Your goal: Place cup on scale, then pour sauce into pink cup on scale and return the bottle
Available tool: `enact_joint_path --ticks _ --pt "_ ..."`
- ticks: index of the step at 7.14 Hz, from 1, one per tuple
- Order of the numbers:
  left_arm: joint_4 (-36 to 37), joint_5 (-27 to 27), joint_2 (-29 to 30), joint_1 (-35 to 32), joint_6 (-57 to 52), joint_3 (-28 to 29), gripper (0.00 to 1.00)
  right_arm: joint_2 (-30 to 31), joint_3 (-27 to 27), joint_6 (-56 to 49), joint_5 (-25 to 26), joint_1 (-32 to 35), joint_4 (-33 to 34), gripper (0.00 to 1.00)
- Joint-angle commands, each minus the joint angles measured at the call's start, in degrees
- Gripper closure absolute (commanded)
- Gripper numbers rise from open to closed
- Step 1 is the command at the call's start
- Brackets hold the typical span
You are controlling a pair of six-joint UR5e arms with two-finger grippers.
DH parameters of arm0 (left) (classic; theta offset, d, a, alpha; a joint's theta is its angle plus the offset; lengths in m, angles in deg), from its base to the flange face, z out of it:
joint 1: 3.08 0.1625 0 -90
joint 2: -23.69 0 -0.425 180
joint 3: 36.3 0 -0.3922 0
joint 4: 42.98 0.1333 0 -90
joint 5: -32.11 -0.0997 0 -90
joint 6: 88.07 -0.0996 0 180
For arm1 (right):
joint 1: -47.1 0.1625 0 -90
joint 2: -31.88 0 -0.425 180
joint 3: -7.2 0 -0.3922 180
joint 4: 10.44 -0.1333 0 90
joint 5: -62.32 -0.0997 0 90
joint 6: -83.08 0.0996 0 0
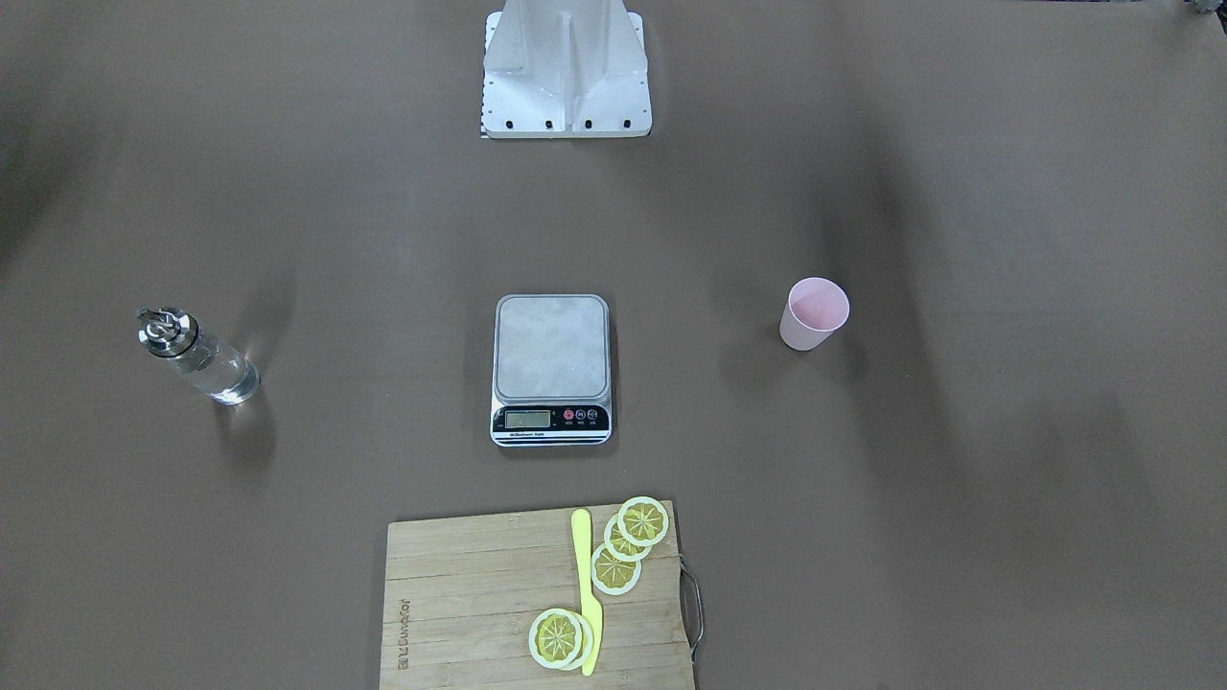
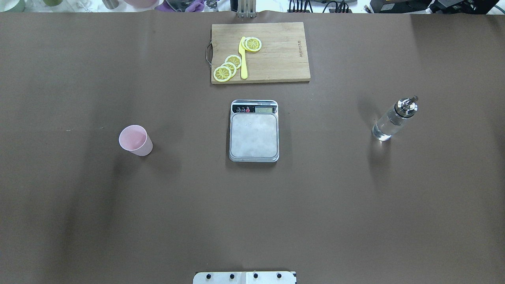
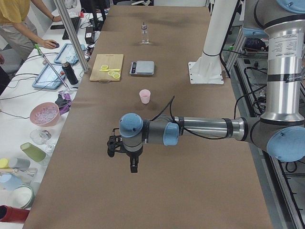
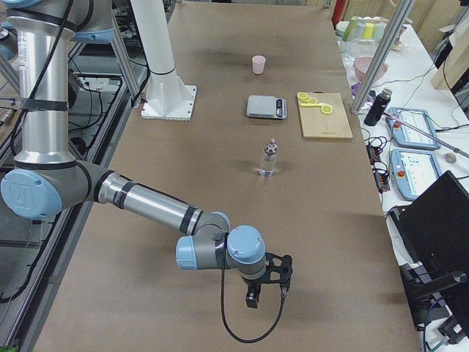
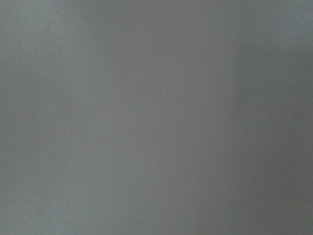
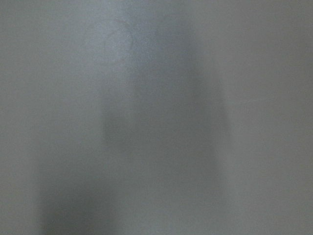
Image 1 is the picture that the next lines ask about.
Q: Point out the glass sauce bottle metal spout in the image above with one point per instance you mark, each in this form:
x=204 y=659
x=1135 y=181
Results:
x=200 y=357

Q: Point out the digital kitchen scale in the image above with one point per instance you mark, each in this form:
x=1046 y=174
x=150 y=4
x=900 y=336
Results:
x=552 y=376

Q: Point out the yellow plastic knife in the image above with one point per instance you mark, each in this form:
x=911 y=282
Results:
x=590 y=607

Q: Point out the bamboo cutting board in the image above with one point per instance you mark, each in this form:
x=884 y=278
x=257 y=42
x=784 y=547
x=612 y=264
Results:
x=461 y=595

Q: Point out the lemon slice under bottom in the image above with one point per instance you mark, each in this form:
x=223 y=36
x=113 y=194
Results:
x=586 y=642

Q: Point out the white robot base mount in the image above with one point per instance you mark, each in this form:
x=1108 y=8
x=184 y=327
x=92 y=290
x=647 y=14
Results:
x=565 y=70

